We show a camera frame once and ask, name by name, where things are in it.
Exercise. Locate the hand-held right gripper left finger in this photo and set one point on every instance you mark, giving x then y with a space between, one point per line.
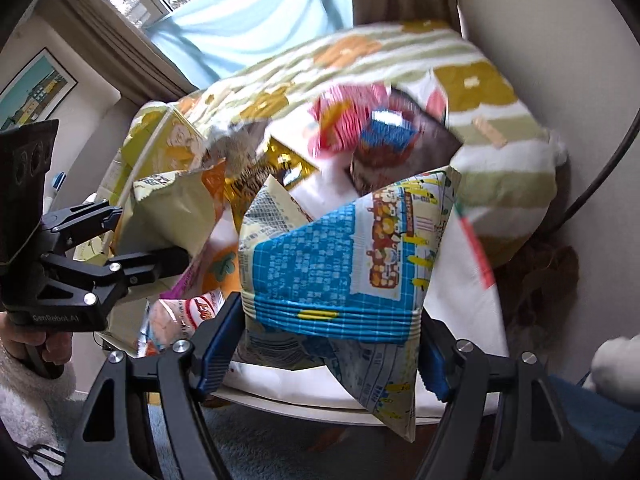
216 349

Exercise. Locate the flower striped blanket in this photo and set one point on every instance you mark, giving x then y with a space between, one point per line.
500 170

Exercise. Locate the cream and orange snack bag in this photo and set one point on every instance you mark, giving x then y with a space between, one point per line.
170 210

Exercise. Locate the round white table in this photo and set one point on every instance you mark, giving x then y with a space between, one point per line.
300 402

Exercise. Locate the pink striped snack bag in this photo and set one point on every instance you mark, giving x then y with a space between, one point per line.
340 120

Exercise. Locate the white persimmon print cloth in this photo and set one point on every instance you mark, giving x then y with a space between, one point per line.
465 320

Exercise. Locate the gold snack packet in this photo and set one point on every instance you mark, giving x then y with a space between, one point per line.
280 165

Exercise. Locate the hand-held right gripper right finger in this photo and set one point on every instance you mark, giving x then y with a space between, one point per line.
433 360

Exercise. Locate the dark brown snack packet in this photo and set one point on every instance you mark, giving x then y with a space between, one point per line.
425 145

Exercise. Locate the red and white snack packet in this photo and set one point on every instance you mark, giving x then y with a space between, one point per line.
195 310

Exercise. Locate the light blue curtain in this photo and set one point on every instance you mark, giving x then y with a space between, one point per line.
250 20

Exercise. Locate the person's left hand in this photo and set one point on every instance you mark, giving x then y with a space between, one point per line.
12 337

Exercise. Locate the yellow cartoon snack bag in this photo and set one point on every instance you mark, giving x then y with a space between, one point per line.
165 135

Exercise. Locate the white fluffy cloth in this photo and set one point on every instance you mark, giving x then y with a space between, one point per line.
617 360

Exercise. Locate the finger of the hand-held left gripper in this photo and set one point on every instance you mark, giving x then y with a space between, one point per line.
85 216
150 264

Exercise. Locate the framed wall picture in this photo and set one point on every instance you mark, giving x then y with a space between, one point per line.
35 90

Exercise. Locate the blue and yellow snack bag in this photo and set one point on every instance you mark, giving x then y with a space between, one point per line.
325 270

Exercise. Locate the person's left forearm white sleeve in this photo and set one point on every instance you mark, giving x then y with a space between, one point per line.
30 410

